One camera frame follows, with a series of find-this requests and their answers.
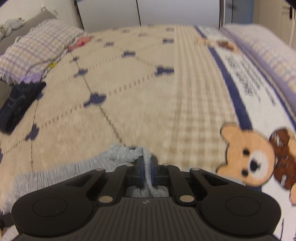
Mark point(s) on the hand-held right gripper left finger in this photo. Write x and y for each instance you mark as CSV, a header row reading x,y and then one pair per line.
x,y
140,171

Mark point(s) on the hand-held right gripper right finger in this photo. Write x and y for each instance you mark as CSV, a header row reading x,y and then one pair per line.
x,y
152,172

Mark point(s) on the grey black-striped garment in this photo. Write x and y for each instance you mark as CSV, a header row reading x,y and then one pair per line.
x,y
69,169

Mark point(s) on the printed bear blanket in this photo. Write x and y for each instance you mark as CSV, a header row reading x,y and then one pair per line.
x,y
138,104

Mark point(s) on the dark navy clothing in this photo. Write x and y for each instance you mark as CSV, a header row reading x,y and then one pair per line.
x,y
18,104

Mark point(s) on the pink cloth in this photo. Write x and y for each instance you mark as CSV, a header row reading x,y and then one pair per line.
x,y
79,42

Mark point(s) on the purple plaid pillow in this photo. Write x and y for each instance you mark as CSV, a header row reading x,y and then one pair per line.
x,y
41,46

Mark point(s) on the white and teal wardrobe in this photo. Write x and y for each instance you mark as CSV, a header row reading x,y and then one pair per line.
x,y
173,11

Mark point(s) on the purple plaid quilt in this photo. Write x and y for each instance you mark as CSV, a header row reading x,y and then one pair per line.
x,y
266,46

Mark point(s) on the blue-grey door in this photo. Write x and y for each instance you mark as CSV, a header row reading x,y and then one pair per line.
x,y
240,11

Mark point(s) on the grey headboard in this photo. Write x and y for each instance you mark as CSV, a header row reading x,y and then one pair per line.
x,y
34,20

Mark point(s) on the grey plush toy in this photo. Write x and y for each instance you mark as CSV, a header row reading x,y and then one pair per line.
x,y
11,24

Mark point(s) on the white door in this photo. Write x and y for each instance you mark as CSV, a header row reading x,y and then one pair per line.
x,y
285,27

